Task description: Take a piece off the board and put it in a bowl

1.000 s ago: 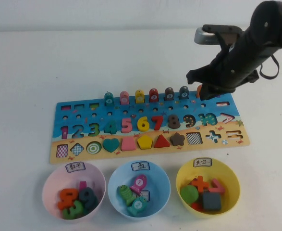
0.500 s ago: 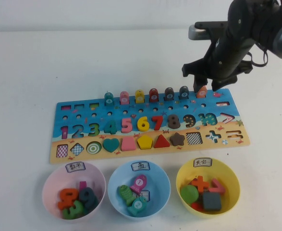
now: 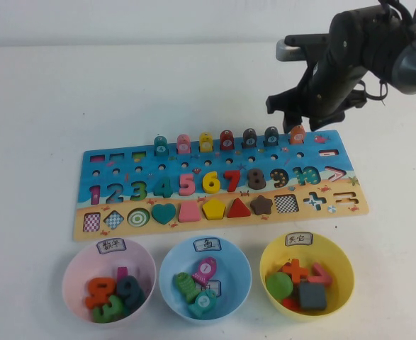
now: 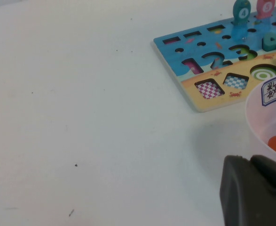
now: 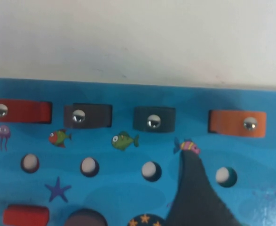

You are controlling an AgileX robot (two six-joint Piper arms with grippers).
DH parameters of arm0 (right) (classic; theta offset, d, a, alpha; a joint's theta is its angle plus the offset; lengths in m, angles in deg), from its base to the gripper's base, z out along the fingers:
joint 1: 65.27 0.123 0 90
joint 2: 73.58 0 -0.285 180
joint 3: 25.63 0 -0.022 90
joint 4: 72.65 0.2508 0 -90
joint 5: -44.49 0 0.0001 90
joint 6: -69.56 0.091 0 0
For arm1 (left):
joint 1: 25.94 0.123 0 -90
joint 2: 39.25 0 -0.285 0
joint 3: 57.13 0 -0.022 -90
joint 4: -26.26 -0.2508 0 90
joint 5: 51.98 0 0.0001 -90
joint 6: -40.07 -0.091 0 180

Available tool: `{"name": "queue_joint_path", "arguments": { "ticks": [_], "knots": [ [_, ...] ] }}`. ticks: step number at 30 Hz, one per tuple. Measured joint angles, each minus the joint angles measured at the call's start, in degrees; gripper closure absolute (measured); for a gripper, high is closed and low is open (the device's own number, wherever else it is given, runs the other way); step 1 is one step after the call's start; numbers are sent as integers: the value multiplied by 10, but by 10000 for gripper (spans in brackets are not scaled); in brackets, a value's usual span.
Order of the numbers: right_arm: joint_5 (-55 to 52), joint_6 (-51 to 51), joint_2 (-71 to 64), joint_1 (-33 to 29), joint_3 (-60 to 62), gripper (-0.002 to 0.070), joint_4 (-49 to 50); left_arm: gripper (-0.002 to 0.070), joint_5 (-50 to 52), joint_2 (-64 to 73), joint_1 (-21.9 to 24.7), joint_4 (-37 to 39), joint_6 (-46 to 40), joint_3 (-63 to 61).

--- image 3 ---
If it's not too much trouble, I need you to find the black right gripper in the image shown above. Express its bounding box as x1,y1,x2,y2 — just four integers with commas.
266,5,389,135

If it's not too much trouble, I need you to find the orange fish peg number 10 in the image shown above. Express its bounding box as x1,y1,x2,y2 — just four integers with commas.
289,125,307,145

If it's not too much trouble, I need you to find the colourful wooden puzzle board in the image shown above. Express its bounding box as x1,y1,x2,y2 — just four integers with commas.
73,130,371,243

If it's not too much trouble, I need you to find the pink plastic bowl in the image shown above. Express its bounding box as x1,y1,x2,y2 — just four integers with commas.
61,237,157,324

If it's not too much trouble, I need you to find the yellow plastic bowl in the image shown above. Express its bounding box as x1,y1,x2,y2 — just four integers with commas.
259,232,355,323

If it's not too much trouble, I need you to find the blue plastic bowl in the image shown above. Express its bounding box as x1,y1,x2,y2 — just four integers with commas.
159,236,253,324

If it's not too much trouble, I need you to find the red wooden piece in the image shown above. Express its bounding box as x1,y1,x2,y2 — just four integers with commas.
281,297,300,312

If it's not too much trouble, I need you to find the slate fish peg number 9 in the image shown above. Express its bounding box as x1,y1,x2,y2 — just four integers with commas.
264,126,281,147

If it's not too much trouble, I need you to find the brown fish peg number 8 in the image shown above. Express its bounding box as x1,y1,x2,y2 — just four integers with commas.
242,127,259,149

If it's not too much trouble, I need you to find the brown wooden number 8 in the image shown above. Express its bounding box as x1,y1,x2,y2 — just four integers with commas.
247,168,269,191

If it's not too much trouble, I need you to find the red fish peg number 7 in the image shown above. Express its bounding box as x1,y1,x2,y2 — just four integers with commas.
219,129,236,151

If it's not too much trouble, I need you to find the red wooden number 7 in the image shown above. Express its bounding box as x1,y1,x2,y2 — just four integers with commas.
223,169,243,193

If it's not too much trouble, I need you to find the brown wooden star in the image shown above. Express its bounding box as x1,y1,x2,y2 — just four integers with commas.
249,194,274,217

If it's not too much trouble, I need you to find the yellow fish peg number 6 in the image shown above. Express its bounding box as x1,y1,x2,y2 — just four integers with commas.
198,132,214,154

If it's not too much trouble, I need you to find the red wooden triangle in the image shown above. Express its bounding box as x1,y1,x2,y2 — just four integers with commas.
227,197,253,219

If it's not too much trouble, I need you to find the yellow wooden number 6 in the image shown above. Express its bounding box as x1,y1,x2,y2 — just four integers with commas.
202,171,223,195

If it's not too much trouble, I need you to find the white label reading 其它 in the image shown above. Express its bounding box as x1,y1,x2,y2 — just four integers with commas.
284,232,315,247

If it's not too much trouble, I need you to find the green wooden number 3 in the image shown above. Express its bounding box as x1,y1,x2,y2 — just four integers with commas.
93,294,129,324

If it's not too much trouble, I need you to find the pink fish peg number 5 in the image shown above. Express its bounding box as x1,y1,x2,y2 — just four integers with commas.
176,133,192,155

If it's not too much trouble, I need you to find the yellow wooden pentagon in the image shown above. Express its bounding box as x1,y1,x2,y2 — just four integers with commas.
202,198,227,222

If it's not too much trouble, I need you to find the pink wooden number 5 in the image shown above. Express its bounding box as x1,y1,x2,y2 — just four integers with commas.
179,172,198,197

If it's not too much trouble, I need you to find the pink wooden trapezoid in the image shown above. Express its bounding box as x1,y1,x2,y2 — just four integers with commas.
178,203,204,224

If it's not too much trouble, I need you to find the teal fish peg number 4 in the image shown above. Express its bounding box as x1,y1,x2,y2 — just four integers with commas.
153,134,169,157

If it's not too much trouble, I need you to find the orange wooden plus sign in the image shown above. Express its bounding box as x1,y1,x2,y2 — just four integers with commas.
281,258,308,285

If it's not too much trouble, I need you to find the white label reading 数字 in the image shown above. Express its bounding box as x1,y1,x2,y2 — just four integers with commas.
96,239,128,255

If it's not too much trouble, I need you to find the slate wooden number 9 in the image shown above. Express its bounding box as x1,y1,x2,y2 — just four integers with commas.
116,275,147,313

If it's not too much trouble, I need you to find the pink wooden greater-than sign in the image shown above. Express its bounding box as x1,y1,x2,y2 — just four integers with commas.
307,262,334,288

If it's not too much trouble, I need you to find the teal wooden number 4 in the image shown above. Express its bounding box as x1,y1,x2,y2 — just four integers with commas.
153,176,175,199

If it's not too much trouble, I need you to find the white label reading 鱼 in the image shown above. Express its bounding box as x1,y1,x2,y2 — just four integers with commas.
193,237,225,254

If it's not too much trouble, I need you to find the green wooden circle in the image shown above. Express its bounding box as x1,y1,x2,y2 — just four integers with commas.
266,271,295,302

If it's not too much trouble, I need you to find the teal wooden heart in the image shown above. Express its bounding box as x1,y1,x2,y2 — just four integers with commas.
152,203,178,226

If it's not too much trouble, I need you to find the dark grey wooden square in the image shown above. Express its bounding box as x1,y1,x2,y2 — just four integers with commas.
298,282,327,312

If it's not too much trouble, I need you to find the magenta fish number 1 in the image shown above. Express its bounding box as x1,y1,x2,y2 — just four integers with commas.
192,257,219,288

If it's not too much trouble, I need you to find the small white grid label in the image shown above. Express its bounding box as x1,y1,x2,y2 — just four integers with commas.
206,279,225,297

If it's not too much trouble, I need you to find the green striped fish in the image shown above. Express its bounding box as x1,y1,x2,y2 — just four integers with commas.
174,271,199,304

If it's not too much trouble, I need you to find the teal fish number 2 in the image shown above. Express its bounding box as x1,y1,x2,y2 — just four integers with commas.
188,289,219,319

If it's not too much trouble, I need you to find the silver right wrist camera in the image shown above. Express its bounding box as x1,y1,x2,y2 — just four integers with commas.
276,34,331,64

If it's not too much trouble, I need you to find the black camera cable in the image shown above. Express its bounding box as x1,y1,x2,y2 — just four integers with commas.
377,0,416,36

